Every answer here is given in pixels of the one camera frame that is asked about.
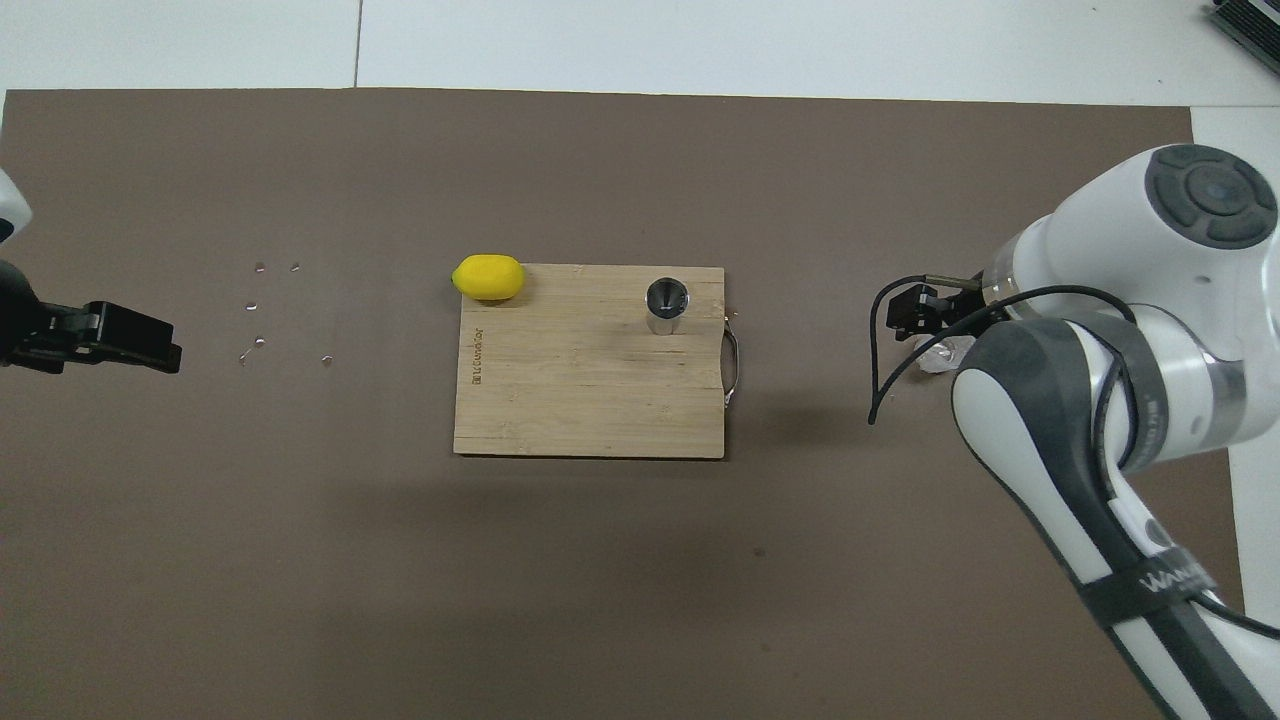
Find yellow lemon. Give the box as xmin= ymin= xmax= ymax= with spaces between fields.
xmin=451 ymin=254 xmax=526 ymax=303

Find brown table mat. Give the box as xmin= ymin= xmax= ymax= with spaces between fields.
xmin=0 ymin=88 xmax=1259 ymax=720

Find clear plastic cup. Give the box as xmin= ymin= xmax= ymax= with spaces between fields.
xmin=915 ymin=335 xmax=977 ymax=375

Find grey ribbed device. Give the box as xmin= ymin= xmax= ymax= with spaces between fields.
xmin=1205 ymin=0 xmax=1280 ymax=47

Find steel cocktail jigger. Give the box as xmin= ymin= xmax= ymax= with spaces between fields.
xmin=645 ymin=278 xmax=692 ymax=337

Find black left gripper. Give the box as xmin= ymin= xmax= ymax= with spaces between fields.
xmin=0 ymin=262 xmax=183 ymax=373

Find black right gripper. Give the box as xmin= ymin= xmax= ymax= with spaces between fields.
xmin=888 ymin=285 xmax=1001 ymax=341

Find wooden cutting board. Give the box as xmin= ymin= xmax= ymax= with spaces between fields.
xmin=453 ymin=264 xmax=742 ymax=460

